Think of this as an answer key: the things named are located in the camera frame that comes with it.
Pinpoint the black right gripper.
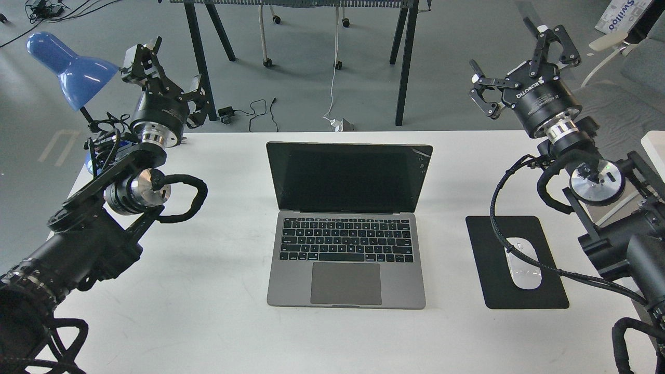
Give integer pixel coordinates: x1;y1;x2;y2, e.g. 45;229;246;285
469;17;583;139

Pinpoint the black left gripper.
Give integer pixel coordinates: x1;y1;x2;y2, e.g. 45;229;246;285
121;36;213;138

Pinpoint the grey laptop computer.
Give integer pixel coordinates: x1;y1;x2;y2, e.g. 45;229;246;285
266;141;434;310

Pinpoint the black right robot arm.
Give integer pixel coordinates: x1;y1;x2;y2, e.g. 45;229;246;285
469;18;663;373

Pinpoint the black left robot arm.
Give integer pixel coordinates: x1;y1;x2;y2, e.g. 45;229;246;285
2;32;213;373

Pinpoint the blue desk lamp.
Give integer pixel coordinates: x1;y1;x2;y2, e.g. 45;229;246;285
26;32;119;123

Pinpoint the white rolling chair base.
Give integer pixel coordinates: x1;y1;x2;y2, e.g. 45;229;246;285
258;3;351;71

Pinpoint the white cardboard box blue print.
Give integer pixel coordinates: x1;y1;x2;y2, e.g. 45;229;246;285
594;0;653;35

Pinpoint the white computer mouse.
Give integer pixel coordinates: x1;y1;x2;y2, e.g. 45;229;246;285
506;237;542;290

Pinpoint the black mouse pad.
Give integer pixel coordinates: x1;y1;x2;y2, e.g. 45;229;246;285
465;216;569;310

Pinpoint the black power adapter with cable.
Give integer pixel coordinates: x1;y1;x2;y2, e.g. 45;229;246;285
217;97;280;133

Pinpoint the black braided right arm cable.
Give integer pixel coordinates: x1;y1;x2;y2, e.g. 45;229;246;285
489;154;649;306

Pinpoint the grey chair with white frame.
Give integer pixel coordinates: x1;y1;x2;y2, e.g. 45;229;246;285
580;11;664;97

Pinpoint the black background table frame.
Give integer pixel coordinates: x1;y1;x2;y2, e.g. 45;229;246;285
170;0;432;127

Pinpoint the black cable bundle on floor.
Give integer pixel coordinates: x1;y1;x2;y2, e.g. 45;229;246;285
0;0;115;48

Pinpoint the white charger cable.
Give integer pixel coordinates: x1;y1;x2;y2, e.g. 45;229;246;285
323;6;355;132

